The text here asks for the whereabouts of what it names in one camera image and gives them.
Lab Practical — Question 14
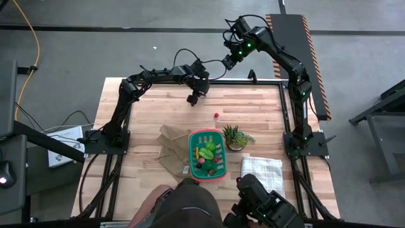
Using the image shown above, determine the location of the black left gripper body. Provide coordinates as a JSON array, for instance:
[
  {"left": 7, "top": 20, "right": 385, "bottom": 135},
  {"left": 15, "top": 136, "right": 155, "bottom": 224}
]
[{"left": 186, "top": 71, "right": 211, "bottom": 96}]

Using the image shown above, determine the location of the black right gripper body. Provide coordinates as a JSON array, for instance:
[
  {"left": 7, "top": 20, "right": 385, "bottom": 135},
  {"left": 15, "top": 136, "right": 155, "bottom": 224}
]
[{"left": 230, "top": 36, "right": 256, "bottom": 61}]

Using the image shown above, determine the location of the tan folded cloth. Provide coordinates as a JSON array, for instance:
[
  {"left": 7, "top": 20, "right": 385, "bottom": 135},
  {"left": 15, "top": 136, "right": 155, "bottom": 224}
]
[{"left": 157, "top": 124, "right": 192, "bottom": 184}]

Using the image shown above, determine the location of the potted succulent plant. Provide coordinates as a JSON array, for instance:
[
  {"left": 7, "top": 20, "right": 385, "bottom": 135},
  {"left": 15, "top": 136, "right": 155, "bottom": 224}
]
[{"left": 222, "top": 123, "right": 256, "bottom": 152}]

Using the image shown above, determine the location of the green basket with orange rim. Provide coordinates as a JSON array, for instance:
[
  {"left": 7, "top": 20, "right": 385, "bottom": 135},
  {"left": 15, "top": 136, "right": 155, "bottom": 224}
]
[{"left": 189, "top": 128, "right": 228, "bottom": 183}]

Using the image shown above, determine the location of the black mat with orange stripes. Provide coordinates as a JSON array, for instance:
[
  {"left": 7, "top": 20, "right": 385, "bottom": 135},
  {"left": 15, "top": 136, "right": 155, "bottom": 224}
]
[{"left": 265, "top": 13, "right": 332, "bottom": 121}]

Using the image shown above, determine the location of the white plaid dish towel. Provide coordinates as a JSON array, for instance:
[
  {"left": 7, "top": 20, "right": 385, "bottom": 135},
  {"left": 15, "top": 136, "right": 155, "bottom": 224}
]
[{"left": 240, "top": 156, "right": 284, "bottom": 199}]

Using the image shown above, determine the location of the black handheld robot device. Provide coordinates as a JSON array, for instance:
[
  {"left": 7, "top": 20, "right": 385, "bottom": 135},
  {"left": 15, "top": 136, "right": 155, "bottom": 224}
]
[{"left": 222, "top": 173, "right": 307, "bottom": 228}]

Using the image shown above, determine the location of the white booklet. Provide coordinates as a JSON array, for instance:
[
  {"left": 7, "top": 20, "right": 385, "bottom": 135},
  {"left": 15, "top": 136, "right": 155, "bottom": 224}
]
[{"left": 46, "top": 125, "right": 85, "bottom": 168}]

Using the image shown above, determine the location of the black metal stand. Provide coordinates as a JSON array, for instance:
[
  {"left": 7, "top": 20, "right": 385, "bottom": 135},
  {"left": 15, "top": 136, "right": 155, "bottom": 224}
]
[{"left": 349, "top": 79, "right": 405, "bottom": 185}]

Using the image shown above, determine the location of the black side table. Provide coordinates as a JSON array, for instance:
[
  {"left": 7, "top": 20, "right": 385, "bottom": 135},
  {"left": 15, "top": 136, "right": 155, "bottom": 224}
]
[{"left": 0, "top": 59, "right": 86, "bottom": 224}]

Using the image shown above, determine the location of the black device with light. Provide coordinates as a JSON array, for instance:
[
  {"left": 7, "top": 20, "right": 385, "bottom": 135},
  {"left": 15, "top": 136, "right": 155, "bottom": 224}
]
[{"left": 0, "top": 160, "right": 16, "bottom": 190}]

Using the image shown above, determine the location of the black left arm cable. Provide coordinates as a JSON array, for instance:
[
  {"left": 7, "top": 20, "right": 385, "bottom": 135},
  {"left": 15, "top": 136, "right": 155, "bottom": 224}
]
[{"left": 172, "top": 48, "right": 228, "bottom": 82}]

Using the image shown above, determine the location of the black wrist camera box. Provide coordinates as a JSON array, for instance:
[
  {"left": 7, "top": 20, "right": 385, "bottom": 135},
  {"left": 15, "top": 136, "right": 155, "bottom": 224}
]
[
  {"left": 232, "top": 16, "right": 252, "bottom": 36},
  {"left": 189, "top": 59, "right": 207, "bottom": 73}
]

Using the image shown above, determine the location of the black aluminium table frame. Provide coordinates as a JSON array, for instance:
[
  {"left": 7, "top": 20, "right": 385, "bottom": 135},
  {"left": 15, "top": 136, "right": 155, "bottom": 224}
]
[{"left": 71, "top": 77, "right": 341, "bottom": 222}]

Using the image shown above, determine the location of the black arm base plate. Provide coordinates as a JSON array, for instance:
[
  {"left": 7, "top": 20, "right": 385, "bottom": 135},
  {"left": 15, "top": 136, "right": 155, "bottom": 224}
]
[
  {"left": 84, "top": 129, "right": 131, "bottom": 155},
  {"left": 283, "top": 131, "right": 330, "bottom": 158}
]

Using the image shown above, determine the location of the silver metal bracket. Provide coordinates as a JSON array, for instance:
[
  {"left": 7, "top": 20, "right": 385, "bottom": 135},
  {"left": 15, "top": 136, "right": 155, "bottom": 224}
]
[{"left": 100, "top": 221, "right": 137, "bottom": 228}]

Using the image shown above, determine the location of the yellow cable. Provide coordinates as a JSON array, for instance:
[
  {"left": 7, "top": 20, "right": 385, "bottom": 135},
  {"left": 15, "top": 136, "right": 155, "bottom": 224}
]
[{"left": 11, "top": 0, "right": 41, "bottom": 121}]

